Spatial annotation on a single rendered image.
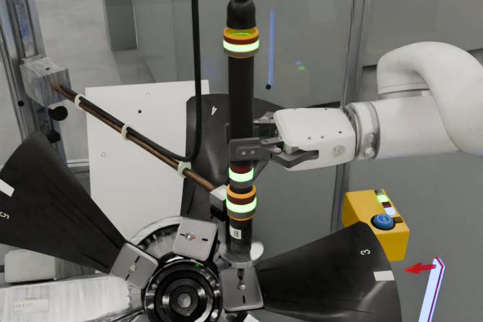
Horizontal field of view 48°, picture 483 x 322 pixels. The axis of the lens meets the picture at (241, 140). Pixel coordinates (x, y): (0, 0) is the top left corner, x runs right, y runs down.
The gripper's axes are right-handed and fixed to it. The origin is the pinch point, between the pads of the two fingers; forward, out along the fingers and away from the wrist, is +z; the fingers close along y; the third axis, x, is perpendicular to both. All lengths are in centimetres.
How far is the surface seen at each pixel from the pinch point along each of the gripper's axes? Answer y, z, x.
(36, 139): 12.2, 30.2, -4.2
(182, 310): -5.7, 9.8, -26.0
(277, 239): 70, -23, -82
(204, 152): 16.6, 3.9, -11.8
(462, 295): 70, -98, -120
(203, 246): 2.7, 5.8, -21.1
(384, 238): 21, -35, -41
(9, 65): 56, 44, -9
